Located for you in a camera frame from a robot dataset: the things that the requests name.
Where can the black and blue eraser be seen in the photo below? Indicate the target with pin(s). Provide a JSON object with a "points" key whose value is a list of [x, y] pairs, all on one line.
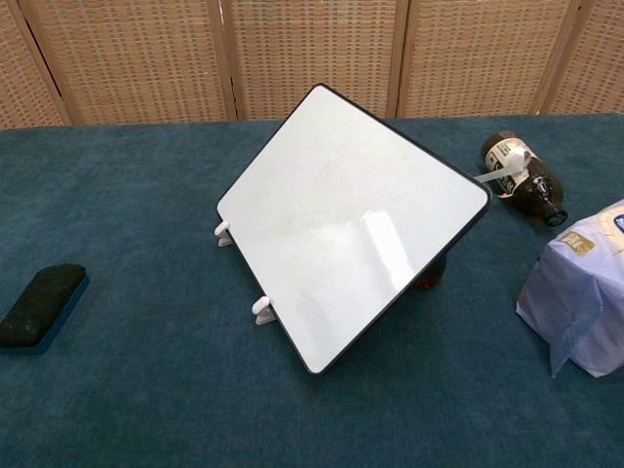
{"points": [[41, 307]]}

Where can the small red brown object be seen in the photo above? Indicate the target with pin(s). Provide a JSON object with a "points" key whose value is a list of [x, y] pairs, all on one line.
{"points": [[431, 278]]}

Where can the teal carpet table cover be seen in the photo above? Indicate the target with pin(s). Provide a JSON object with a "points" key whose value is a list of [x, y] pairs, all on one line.
{"points": [[146, 365]]}

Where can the brown glass bottle with label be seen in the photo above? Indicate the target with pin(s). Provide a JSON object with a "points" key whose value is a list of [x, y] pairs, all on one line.
{"points": [[526, 178]]}

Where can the woven rattan folding screen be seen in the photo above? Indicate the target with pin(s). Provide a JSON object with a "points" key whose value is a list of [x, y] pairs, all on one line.
{"points": [[146, 58]]}

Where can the light blue tissue paper pack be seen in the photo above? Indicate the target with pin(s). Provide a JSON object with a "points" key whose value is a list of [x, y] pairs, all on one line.
{"points": [[580, 287]]}

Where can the white whiteboard with dark frame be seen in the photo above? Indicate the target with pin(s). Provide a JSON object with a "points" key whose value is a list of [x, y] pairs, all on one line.
{"points": [[341, 219]]}

